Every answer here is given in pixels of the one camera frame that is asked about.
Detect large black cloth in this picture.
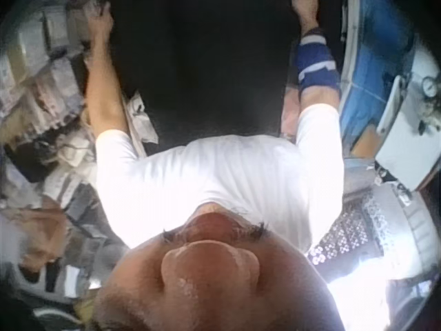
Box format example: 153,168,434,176
109,0,301,154

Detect orange brown cloth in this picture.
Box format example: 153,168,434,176
15,203,72,275

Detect white sewing machine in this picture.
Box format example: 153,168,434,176
374,74,441,192

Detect person's right hand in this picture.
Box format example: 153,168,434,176
291,0,320,30

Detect round gauge dial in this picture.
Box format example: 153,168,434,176
421,77,438,98

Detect black white patterned cloth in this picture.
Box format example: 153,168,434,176
305,192,384,274

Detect grey white cloth piece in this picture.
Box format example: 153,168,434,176
121,90,160,153

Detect person's left hand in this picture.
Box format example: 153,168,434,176
84,7,115,46

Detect blue wrist brace white stripes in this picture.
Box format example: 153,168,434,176
295,28,341,92

